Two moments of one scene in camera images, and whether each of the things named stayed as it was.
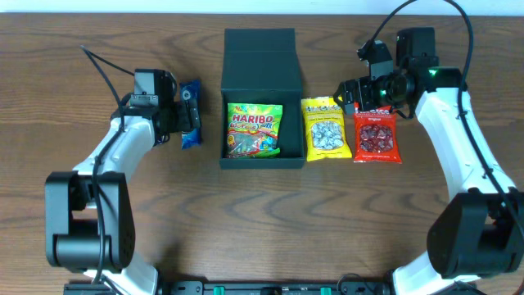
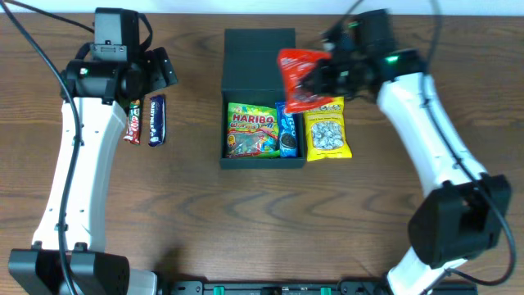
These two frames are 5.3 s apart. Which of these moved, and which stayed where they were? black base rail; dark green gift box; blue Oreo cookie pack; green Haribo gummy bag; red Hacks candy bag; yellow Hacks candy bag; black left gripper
Moved: black left gripper; blue Oreo cookie pack; red Hacks candy bag
Stayed: green Haribo gummy bag; dark green gift box; yellow Hacks candy bag; black base rail
